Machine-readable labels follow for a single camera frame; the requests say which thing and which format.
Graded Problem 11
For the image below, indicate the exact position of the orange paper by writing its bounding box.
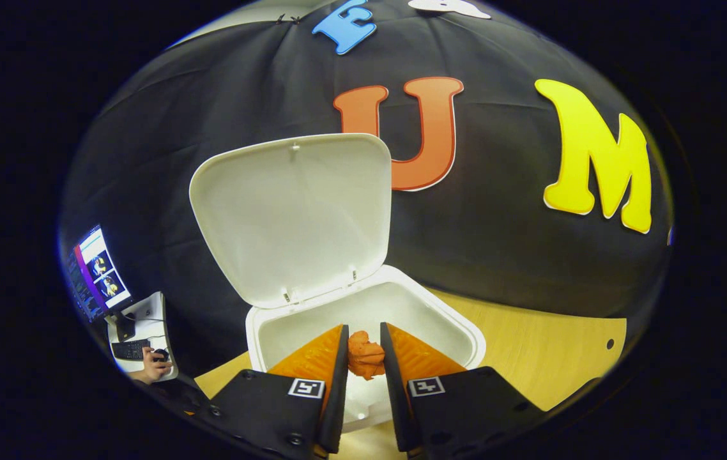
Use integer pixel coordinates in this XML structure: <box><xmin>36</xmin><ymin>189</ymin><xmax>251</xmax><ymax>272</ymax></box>
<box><xmin>347</xmin><ymin>330</ymin><xmax>386</xmax><ymax>381</ymax></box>

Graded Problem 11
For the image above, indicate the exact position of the black keyboard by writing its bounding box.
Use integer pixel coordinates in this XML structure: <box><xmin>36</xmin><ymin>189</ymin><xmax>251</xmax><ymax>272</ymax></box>
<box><xmin>111</xmin><ymin>339</ymin><xmax>151</xmax><ymax>362</ymax></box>

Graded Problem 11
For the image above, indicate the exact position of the computer monitor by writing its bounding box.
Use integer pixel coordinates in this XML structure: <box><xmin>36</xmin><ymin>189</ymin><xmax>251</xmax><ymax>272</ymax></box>
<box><xmin>65</xmin><ymin>224</ymin><xmax>137</xmax><ymax>342</ymax></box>

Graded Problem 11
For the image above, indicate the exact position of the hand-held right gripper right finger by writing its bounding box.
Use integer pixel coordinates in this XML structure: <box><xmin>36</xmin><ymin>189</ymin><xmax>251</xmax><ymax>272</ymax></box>
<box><xmin>380</xmin><ymin>322</ymin><xmax>546</xmax><ymax>460</ymax></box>

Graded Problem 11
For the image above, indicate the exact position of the white desktop garbage bin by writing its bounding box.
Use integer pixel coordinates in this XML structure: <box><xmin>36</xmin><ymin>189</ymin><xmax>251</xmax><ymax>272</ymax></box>
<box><xmin>188</xmin><ymin>133</ymin><xmax>487</xmax><ymax>434</ymax></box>

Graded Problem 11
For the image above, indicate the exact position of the white side table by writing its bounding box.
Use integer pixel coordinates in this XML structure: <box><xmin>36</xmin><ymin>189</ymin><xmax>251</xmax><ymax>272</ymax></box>
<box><xmin>107</xmin><ymin>292</ymin><xmax>179</xmax><ymax>382</ymax></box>

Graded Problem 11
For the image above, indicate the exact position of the black backdrop cloth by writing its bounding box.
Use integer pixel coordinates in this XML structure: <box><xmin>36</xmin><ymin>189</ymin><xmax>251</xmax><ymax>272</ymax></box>
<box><xmin>57</xmin><ymin>0</ymin><xmax>674</xmax><ymax>378</ymax></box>

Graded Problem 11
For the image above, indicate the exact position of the wooden desktop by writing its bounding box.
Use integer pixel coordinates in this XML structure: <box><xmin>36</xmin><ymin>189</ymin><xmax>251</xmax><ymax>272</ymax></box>
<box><xmin>194</xmin><ymin>287</ymin><xmax>627</xmax><ymax>460</ymax></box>

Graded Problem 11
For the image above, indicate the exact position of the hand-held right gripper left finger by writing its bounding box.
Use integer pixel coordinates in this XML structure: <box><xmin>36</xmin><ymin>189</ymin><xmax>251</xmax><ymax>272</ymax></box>
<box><xmin>185</xmin><ymin>324</ymin><xmax>349</xmax><ymax>460</ymax></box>

